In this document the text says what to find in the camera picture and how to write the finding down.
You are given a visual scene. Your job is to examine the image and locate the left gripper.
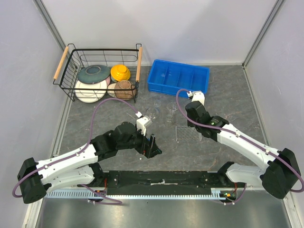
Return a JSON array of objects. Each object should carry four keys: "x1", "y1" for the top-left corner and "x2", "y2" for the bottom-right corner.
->
[{"x1": 118, "y1": 124, "x2": 162, "y2": 158}]

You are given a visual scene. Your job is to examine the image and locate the clear acrylic tube rack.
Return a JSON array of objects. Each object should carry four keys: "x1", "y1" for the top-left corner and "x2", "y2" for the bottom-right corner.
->
[{"x1": 175, "y1": 126, "x2": 202, "y2": 142}]

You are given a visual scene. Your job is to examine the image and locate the blue plastic divided bin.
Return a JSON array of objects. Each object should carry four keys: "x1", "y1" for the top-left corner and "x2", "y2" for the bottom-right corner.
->
[{"x1": 147, "y1": 59, "x2": 210, "y2": 96}]

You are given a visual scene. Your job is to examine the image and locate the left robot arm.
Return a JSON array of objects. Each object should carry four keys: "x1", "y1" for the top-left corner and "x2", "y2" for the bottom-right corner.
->
[{"x1": 16, "y1": 122, "x2": 162, "y2": 204}]

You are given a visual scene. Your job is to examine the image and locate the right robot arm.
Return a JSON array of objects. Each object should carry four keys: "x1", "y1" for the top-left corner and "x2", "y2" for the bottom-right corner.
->
[{"x1": 185, "y1": 101, "x2": 301, "y2": 199}]

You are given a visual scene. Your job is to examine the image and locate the small glass bottle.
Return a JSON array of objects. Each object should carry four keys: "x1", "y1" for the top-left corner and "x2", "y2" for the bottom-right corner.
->
[{"x1": 166, "y1": 114, "x2": 173, "y2": 122}]

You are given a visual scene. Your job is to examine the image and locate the glass petri dish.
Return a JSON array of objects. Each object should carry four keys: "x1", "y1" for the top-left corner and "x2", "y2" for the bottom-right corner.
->
[{"x1": 146, "y1": 107, "x2": 160, "y2": 120}]

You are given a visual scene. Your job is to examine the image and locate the glass conical flask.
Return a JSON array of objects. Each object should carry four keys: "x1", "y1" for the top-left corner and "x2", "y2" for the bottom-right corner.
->
[{"x1": 167, "y1": 102, "x2": 178, "y2": 113}]

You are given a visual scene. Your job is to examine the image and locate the glass beaker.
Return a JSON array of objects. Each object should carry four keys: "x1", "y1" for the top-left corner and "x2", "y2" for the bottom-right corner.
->
[{"x1": 154, "y1": 99, "x2": 162, "y2": 107}]

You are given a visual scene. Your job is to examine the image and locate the brown ceramic bowl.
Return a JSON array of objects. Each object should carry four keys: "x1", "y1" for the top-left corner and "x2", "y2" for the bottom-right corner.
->
[{"x1": 114, "y1": 80, "x2": 136, "y2": 100}]

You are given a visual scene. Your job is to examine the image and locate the white ceramic bowl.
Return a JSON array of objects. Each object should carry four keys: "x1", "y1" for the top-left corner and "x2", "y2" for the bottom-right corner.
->
[{"x1": 107, "y1": 83, "x2": 117, "y2": 98}]

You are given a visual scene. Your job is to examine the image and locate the yellow ceramic bowl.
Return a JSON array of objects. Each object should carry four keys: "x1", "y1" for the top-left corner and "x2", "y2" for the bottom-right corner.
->
[{"x1": 110, "y1": 65, "x2": 131, "y2": 81}]

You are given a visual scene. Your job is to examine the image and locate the white ceramic plate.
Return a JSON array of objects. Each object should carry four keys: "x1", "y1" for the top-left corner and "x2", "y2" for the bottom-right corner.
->
[{"x1": 75, "y1": 80, "x2": 107, "y2": 103}]

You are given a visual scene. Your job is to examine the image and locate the teal ceramic plate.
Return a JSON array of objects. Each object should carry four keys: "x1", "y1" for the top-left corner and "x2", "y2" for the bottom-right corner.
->
[{"x1": 77, "y1": 65, "x2": 110, "y2": 84}]

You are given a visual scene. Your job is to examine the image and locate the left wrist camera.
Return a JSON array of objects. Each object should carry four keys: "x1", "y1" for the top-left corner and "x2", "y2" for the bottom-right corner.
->
[{"x1": 136, "y1": 116, "x2": 152, "y2": 136}]

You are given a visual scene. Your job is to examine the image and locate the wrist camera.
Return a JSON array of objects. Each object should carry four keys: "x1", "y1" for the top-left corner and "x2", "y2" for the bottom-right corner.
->
[
  {"x1": 187, "y1": 91, "x2": 205, "y2": 105},
  {"x1": 136, "y1": 116, "x2": 152, "y2": 136}
]

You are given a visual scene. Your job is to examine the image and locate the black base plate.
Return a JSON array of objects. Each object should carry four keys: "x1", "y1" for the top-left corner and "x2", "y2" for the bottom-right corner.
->
[{"x1": 87, "y1": 171, "x2": 244, "y2": 194}]

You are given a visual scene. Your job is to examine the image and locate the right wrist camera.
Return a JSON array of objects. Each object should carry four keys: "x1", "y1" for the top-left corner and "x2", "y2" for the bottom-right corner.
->
[{"x1": 187, "y1": 91, "x2": 205, "y2": 105}]

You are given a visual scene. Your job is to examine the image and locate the light blue cable duct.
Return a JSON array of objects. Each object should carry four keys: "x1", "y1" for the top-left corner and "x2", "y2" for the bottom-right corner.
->
[{"x1": 44, "y1": 189, "x2": 227, "y2": 200}]

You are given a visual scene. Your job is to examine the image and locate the black wire basket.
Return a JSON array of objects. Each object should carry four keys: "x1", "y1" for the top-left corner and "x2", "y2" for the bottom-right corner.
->
[{"x1": 52, "y1": 43, "x2": 143, "y2": 103}]

